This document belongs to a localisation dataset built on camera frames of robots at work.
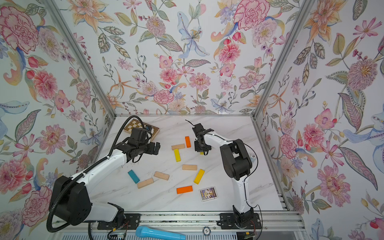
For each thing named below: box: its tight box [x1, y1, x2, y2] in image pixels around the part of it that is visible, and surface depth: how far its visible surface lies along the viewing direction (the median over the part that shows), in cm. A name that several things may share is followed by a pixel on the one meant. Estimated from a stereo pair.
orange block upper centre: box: [185, 136, 192, 148], surface depth 106 cm
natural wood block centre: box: [182, 164, 198, 171], surface depth 95 cm
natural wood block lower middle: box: [154, 171, 170, 181], surface depth 91 cm
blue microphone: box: [135, 226, 187, 240], surface depth 71 cm
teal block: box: [127, 169, 140, 184], surface depth 90 cm
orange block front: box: [176, 185, 194, 195], surface depth 86 cm
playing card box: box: [199, 186, 218, 202], surface depth 83 cm
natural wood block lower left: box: [137, 177, 154, 189], surface depth 88 cm
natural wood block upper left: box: [171, 143, 186, 151], surface depth 103 cm
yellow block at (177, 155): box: [173, 148, 182, 162], surface depth 100 cm
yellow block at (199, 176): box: [193, 169, 205, 185], surface depth 91 cm
